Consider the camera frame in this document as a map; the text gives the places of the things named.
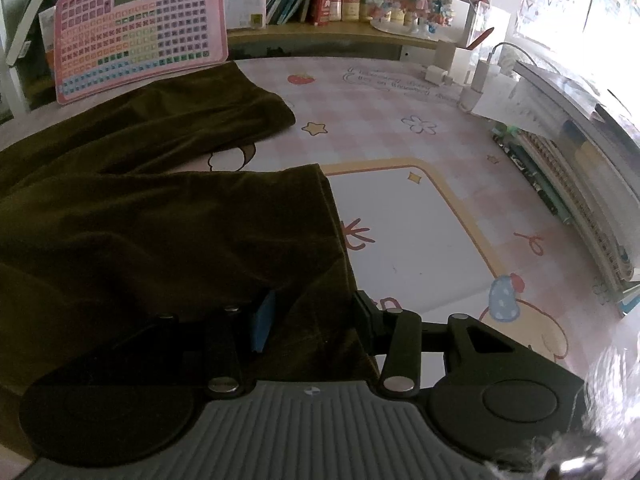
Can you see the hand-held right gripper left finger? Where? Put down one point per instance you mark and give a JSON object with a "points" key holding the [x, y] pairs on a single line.
{"points": [[264, 325]]}

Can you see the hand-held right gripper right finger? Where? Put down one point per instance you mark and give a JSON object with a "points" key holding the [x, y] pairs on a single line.
{"points": [[369, 317]]}

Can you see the dark olive pants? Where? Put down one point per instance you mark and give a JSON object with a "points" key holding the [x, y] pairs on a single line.
{"points": [[150, 220]]}

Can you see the pink cartoon desk mat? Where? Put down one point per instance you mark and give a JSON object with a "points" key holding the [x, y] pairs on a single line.
{"points": [[415, 220]]}

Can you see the black and green pen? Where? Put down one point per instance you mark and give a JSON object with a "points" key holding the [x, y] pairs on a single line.
{"points": [[532, 180]]}

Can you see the white charger plug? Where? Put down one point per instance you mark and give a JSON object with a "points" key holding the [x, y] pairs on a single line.
{"points": [[436, 75]]}

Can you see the white adapter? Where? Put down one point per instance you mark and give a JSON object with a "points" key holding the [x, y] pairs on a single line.
{"points": [[475, 87]]}

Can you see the white paper sheet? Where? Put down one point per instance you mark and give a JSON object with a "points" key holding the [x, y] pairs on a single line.
{"points": [[505, 100]]}

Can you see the stack of notebooks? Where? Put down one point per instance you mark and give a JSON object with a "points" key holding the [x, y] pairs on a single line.
{"points": [[575, 160]]}

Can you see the white pen holder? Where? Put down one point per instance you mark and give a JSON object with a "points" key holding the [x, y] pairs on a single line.
{"points": [[454, 57]]}

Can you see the white round tray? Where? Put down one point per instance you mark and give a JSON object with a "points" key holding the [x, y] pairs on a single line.
{"points": [[395, 26]]}

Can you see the white card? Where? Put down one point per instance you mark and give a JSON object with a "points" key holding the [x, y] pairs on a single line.
{"points": [[245, 7]]}

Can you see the pink button learning board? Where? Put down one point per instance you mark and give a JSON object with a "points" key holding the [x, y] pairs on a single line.
{"points": [[135, 25]]}

